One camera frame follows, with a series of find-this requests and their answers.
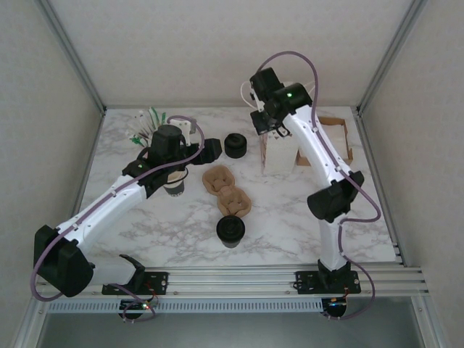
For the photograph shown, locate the black cup lid stack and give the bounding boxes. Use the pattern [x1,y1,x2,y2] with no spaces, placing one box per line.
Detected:
[223,133,248,160]

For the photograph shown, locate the brown pulp cup carrier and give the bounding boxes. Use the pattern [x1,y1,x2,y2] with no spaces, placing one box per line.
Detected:
[202,165,253,220]

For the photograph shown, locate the white paper gift bag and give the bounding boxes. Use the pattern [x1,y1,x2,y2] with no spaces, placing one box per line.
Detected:
[240,80,295,175]

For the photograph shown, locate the paper cups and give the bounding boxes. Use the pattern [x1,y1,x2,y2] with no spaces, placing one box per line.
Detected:
[162,170,186,199]

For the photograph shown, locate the white wrapped straw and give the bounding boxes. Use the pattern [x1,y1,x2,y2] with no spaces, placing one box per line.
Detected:
[125,126,150,141]
[136,112,154,138]

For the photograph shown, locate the brown cardboard napkin box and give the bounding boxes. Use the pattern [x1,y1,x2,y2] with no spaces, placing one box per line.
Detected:
[295,115,355,166]

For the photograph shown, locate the small controller board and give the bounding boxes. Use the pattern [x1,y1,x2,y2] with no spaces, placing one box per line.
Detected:
[119,299,152,312]
[324,297,349,315]

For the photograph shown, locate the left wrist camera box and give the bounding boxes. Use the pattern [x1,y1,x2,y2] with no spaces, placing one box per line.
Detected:
[168,115,194,146]

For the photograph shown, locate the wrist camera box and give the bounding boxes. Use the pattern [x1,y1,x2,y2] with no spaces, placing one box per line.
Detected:
[249,67,283,99]
[168,115,194,146]

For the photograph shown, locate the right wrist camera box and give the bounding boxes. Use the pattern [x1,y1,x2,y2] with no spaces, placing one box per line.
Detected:
[249,67,283,99]

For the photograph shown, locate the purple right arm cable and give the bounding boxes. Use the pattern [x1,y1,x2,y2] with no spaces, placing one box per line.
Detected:
[257,51,381,322]

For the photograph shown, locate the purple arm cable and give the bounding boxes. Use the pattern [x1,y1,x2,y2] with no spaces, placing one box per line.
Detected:
[31,115,204,323]
[257,51,381,322]

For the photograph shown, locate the aluminium frame post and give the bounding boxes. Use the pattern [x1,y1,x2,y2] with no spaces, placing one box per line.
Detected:
[355,0,429,117]
[36,0,107,117]

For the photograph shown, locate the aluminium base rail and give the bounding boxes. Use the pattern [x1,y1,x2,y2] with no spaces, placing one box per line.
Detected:
[34,266,431,300]

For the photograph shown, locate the grey slotted cable duct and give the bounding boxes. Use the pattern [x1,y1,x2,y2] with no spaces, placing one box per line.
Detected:
[46,299,323,313]

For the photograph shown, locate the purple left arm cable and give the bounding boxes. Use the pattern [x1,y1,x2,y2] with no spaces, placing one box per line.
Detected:
[31,115,204,323]

